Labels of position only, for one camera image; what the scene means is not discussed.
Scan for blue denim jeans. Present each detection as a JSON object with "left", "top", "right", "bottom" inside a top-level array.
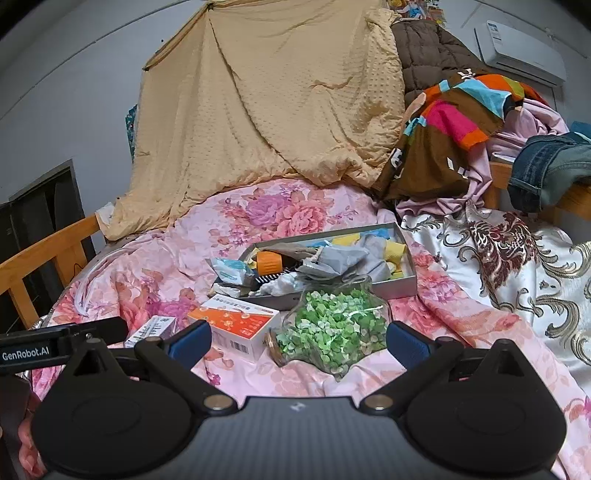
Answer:
[{"left": 507, "top": 132, "right": 591, "bottom": 214}]

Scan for striped pastel cloth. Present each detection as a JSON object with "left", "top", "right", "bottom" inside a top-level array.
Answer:
[{"left": 332, "top": 232, "right": 406, "bottom": 282}]

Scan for tan dotted blanket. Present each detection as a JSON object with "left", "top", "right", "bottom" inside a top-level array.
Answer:
[{"left": 100, "top": 1, "right": 405, "bottom": 241}]

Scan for grey shallow cardboard box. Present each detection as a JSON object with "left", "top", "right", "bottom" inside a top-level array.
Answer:
[{"left": 207, "top": 222, "right": 418, "bottom": 310}]

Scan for white gold brocade cloth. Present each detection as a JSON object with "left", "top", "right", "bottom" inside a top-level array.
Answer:
[{"left": 401, "top": 204, "right": 590, "bottom": 390}]

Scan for white air conditioner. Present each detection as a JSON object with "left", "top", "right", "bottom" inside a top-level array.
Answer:
[{"left": 474, "top": 20, "right": 567, "bottom": 86}]

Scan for white blue medicine box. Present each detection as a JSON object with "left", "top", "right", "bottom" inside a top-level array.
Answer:
[{"left": 124, "top": 315, "right": 176, "bottom": 348}]

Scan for blue white wipes packet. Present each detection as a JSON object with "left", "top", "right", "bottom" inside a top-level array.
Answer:
[{"left": 208, "top": 258, "right": 254, "bottom": 288}]

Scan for orange plastic bowl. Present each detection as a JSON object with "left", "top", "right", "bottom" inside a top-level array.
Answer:
[{"left": 256, "top": 250, "right": 301, "bottom": 276}]

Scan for brown quilted jacket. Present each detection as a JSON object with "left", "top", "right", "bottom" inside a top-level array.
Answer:
[{"left": 392, "top": 20, "right": 490, "bottom": 107}]

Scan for black white striped sock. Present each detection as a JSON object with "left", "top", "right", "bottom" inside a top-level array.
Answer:
[{"left": 252, "top": 273, "right": 281, "bottom": 291}]

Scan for person's left hand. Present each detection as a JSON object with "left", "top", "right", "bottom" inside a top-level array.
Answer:
[{"left": 1, "top": 392, "right": 46, "bottom": 479}]

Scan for orange white medicine box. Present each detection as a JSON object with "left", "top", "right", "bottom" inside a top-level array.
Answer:
[{"left": 188, "top": 294, "right": 281, "bottom": 362}]

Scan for grey cloth mask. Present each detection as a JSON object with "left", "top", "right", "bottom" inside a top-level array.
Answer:
[{"left": 297, "top": 244, "right": 367, "bottom": 282}]

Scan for colourful brown patchwork garment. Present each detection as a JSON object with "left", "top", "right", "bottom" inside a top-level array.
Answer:
[{"left": 372, "top": 71, "right": 547, "bottom": 201}]

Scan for bag of green pieces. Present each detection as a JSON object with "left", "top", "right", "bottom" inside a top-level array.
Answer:
[{"left": 266, "top": 277, "right": 393, "bottom": 380}]

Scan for pink floral bedsheet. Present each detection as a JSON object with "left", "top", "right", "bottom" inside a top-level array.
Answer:
[{"left": 49, "top": 180, "right": 590, "bottom": 479}]

